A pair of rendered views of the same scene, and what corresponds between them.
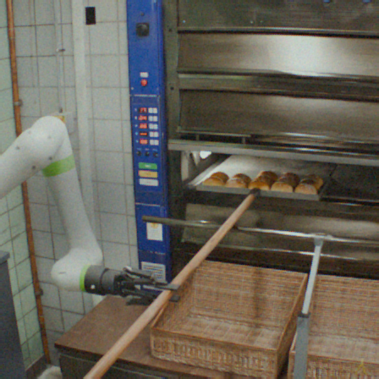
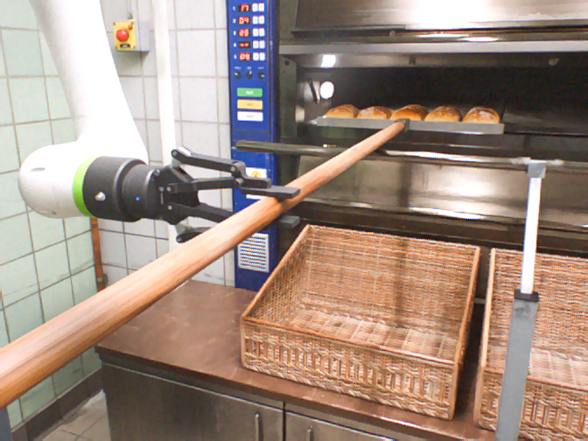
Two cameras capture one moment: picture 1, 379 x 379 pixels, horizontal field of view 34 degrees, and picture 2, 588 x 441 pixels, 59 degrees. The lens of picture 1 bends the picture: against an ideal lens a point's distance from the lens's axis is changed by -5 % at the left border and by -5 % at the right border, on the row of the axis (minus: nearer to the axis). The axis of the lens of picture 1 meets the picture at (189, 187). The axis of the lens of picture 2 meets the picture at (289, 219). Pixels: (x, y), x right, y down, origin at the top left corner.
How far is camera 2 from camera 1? 1.28 m
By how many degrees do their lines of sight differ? 1
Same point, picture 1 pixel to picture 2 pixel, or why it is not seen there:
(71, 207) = (77, 43)
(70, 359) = (117, 370)
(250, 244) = (391, 202)
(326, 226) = (511, 175)
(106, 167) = (193, 100)
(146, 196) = (247, 137)
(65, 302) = not seen: hidden behind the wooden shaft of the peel
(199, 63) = not seen: outside the picture
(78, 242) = (92, 121)
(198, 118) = (323, 15)
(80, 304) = not seen: hidden behind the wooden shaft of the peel
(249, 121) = (399, 13)
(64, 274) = (42, 172)
